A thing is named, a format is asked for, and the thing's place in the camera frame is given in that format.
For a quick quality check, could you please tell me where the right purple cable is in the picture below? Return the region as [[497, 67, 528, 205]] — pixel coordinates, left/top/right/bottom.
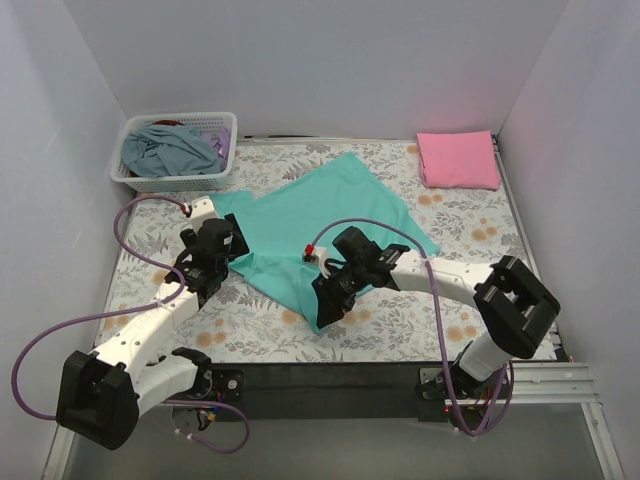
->
[[315, 218, 514, 438]]

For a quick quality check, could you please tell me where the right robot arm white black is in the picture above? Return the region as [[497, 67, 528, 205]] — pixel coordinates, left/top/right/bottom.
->
[[303, 226, 561, 398]]

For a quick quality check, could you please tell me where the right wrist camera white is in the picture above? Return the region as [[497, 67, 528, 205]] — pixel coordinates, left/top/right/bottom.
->
[[302, 244, 331, 278]]

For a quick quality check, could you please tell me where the white plastic laundry basket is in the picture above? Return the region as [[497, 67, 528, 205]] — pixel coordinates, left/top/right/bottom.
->
[[111, 112, 238, 192]]

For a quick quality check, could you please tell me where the folded pink t-shirt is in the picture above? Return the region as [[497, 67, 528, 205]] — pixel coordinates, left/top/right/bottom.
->
[[417, 131, 500, 191]]

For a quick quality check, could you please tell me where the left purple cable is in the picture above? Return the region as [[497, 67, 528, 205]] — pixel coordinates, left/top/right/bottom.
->
[[9, 195, 251, 455]]

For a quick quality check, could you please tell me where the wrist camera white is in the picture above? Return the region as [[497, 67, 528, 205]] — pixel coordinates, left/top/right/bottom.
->
[[184, 196, 218, 228], [302, 244, 331, 278]]

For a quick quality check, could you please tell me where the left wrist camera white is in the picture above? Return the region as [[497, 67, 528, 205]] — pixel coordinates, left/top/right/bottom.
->
[[184, 196, 218, 228]]

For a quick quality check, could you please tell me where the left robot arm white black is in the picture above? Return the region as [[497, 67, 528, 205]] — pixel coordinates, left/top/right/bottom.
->
[[55, 214, 249, 450]]

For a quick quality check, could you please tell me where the teal t-shirt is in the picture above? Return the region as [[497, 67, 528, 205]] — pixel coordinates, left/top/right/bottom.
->
[[211, 153, 439, 333]]

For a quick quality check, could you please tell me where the dark red garment in basket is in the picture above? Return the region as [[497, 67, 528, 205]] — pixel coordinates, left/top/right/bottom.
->
[[150, 120, 184, 128]]

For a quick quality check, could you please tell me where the grey-blue t-shirt in basket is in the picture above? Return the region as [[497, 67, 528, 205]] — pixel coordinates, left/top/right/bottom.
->
[[120, 125, 222, 178]]

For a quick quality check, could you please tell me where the lilac t-shirt in basket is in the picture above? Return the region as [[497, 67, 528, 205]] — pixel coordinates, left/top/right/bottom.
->
[[200, 127, 231, 171]]

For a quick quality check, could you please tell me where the purple cable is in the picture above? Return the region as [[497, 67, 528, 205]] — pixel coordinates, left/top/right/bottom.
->
[[9, 195, 251, 455], [315, 218, 514, 438]]

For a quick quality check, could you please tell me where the floral patterned table mat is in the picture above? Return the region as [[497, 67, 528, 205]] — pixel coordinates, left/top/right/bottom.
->
[[96, 141, 527, 363]]

